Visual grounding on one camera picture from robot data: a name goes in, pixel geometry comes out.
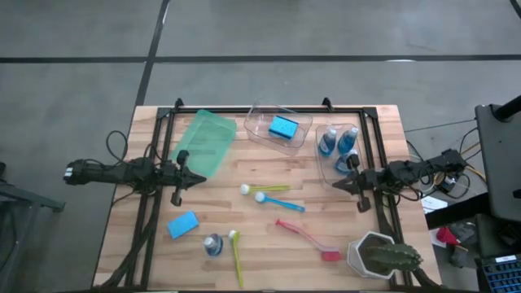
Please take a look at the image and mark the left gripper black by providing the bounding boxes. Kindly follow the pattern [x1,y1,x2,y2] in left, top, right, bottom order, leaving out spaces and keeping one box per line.
[161,149,207,207]

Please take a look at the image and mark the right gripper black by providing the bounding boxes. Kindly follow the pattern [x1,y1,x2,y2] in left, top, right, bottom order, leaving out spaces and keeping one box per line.
[332,154,386,213]

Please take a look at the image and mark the blue dish soap bottle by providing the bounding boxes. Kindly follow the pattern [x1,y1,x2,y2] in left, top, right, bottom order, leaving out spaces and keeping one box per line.
[204,234,224,257]
[317,128,338,158]
[334,148,359,175]
[337,126,360,155]

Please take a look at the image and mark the blue scrub sponge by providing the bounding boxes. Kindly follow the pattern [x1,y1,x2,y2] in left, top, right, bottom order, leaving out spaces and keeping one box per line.
[268,116,300,141]
[166,209,200,240]

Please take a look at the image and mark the blue dish brush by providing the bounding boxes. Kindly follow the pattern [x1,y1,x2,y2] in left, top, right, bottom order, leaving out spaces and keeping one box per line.
[254,191,306,213]

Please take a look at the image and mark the yellow-green dish brush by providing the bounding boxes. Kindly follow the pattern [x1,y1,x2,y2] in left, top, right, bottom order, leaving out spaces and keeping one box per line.
[239,183,292,196]
[227,229,245,289]

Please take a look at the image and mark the red dish brush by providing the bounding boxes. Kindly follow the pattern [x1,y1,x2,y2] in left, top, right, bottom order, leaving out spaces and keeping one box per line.
[274,218,344,263]

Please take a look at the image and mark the narrow clear plastic bin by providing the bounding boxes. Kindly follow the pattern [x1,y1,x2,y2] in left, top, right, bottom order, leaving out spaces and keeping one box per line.
[315,123,366,192]

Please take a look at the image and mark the green translucent plastic tray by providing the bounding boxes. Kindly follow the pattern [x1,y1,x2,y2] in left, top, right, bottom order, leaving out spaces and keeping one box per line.
[170,108,238,178]

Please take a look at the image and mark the white hexagonal plant pot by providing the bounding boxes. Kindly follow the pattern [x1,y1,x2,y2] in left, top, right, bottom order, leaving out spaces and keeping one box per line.
[346,230,402,280]

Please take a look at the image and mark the wide clear plastic bin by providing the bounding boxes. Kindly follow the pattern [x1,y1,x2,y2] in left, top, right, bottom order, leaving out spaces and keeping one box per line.
[243,103,313,158]

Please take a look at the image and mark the white paper sheet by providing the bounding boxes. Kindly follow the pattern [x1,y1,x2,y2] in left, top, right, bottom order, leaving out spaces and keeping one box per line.
[420,194,449,213]

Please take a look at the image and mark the green cactus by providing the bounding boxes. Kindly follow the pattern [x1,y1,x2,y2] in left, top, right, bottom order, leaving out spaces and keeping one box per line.
[368,243,424,273]

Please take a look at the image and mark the red plastic object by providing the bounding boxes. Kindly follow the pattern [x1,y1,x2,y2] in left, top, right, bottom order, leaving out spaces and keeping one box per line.
[436,226,461,247]

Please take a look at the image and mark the grey fabric item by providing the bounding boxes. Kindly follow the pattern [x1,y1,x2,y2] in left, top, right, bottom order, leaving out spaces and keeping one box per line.
[449,221,479,268]

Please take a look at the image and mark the laptop with backlit keyboard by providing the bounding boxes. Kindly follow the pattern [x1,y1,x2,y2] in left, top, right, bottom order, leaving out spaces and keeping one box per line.
[475,252,521,293]

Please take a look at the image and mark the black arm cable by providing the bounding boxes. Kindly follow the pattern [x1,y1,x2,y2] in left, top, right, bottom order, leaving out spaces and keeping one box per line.
[105,129,129,164]
[374,160,439,204]

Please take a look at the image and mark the black aluminium table frame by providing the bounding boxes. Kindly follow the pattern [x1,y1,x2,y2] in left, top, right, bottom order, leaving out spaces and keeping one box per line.
[95,97,444,291]

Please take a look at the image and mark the black and yellow cables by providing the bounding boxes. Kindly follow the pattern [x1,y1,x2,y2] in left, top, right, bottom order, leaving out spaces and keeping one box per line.
[405,117,488,200]

